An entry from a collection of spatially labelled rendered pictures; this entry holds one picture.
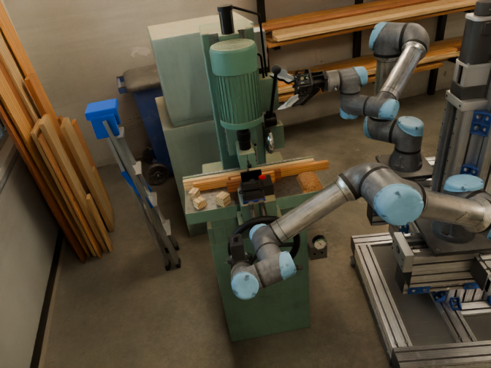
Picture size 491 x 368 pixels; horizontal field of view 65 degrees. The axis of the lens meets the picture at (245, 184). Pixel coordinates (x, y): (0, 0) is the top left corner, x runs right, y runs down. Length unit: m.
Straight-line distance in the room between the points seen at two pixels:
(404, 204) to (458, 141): 0.61
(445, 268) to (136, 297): 1.78
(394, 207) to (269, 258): 0.38
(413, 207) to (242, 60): 0.76
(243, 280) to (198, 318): 1.30
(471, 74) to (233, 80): 0.83
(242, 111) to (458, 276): 1.06
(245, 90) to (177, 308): 1.47
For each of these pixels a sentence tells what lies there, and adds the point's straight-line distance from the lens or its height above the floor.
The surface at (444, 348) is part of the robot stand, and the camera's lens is 2.05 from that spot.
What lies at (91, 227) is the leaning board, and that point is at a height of 0.25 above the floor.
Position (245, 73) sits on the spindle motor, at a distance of 1.45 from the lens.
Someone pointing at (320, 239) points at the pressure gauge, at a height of 0.69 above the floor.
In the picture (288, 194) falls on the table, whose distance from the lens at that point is 1.64.
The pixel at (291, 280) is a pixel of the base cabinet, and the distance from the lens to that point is 1.96.
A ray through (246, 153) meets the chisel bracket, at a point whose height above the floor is 1.07.
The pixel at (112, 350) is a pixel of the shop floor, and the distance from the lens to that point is 2.43.
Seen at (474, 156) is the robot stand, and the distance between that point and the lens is 1.74.
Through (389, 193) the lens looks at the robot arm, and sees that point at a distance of 1.10.
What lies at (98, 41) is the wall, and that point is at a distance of 3.78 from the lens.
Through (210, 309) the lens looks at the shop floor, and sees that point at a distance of 2.41.
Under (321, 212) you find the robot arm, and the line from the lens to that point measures 1.21.
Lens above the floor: 1.85
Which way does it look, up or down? 33 degrees down
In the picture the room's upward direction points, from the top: 8 degrees counter-clockwise
